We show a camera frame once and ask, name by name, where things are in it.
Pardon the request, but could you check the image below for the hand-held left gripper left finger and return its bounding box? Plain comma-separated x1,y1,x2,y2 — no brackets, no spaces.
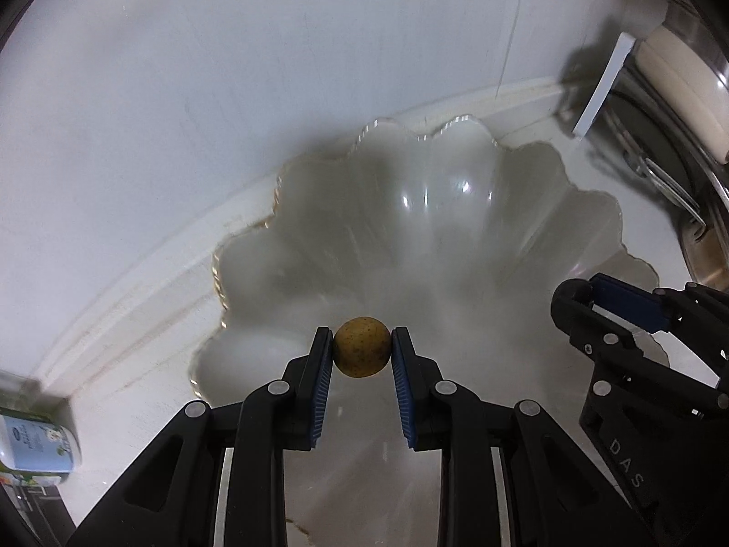
65,326,334,547

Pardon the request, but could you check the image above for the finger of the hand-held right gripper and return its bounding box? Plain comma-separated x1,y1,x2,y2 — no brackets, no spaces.
589,273,729,389
550,279,729,412

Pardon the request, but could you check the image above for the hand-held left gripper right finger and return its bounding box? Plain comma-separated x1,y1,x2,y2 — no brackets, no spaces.
390,326,666,547

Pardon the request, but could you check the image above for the small yellow round fruit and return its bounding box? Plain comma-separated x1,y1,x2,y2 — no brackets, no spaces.
333,316,393,380

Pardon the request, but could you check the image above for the white scalloped bowl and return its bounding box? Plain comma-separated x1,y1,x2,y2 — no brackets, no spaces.
190,114,670,547

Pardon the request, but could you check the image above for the cream cooking pot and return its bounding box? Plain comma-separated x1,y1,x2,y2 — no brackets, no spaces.
635,0,729,163

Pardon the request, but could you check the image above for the white pump soap bottle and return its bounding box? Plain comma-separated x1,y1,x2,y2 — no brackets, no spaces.
0,413,82,475

